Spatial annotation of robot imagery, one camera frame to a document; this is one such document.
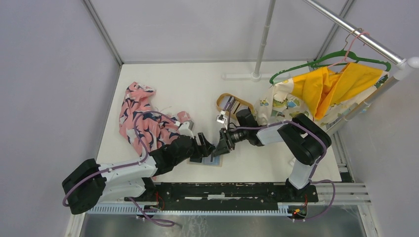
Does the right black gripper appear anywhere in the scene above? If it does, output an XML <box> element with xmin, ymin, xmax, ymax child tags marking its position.
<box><xmin>213</xmin><ymin>127</ymin><xmax>248</xmax><ymax>157</ymax></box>

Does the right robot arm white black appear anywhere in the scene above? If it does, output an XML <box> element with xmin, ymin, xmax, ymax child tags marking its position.
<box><xmin>211</xmin><ymin>109</ymin><xmax>332</xmax><ymax>201</ymax></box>

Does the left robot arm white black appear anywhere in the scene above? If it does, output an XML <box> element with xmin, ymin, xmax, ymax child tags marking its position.
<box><xmin>62</xmin><ymin>132</ymin><xmax>215</xmax><ymax>215</ymax></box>

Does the oval wooden card tray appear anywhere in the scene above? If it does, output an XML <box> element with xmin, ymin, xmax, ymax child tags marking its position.
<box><xmin>216</xmin><ymin>93</ymin><xmax>253</xmax><ymax>115</ymax></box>

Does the pink patterned garment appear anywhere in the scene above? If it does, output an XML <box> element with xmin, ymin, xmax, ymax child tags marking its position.
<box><xmin>118</xmin><ymin>81</ymin><xmax>194</xmax><ymax>181</ymax></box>

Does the white rack pole with base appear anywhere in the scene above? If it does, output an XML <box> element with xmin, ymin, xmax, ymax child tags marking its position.
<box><xmin>221</xmin><ymin>0</ymin><xmax>276</xmax><ymax>82</ymax></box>

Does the yellow dinosaur print garment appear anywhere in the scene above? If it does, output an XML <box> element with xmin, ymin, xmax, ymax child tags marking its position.
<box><xmin>253</xmin><ymin>63</ymin><xmax>389</xmax><ymax>126</ymax></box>

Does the green clothes hanger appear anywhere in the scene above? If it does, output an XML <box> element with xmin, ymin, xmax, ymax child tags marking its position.
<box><xmin>269</xmin><ymin>49</ymin><xmax>392</xmax><ymax>84</ymax></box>

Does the pink clothes hanger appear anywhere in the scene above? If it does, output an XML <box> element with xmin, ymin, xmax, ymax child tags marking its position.
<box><xmin>327</xmin><ymin>30</ymin><xmax>371</xmax><ymax>68</ymax></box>

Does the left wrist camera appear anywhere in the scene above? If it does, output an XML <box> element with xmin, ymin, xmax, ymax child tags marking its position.
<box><xmin>178</xmin><ymin>120</ymin><xmax>194</xmax><ymax>137</ymax></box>

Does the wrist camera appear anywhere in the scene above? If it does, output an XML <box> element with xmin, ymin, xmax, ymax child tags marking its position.
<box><xmin>216</xmin><ymin>110</ymin><xmax>228</xmax><ymax>125</ymax></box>
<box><xmin>178</xmin><ymin>120</ymin><xmax>194</xmax><ymax>137</ymax></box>

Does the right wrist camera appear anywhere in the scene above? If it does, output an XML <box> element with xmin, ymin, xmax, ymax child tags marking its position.
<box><xmin>216</xmin><ymin>110</ymin><xmax>228</xmax><ymax>125</ymax></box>

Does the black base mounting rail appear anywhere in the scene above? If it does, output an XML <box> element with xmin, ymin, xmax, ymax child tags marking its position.
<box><xmin>134</xmin><ymin>182</ymin><xmax>319</xmax><ymax>211</ymax></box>

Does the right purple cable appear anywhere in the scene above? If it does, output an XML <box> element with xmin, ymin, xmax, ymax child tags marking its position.
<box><xmin>226</xmin><ymin>98</ymin><xmax>336</xmax><ymax>222</ymax></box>

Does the purple cable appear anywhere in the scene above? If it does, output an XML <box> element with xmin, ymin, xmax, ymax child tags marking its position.
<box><xmin>62</xmin><ymin>111</ymin><xmax>181</xmax><ymax>227</ymax></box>
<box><xmin>226</xmin><ymin>98</ymin><xmax>336</xmax><ymax>222</ymax></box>

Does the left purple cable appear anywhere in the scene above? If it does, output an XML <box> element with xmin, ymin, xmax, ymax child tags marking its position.
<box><xmin>62</xmin><ymin>111</ymin><xmax>181</xmax><ymax>227</ymax></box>

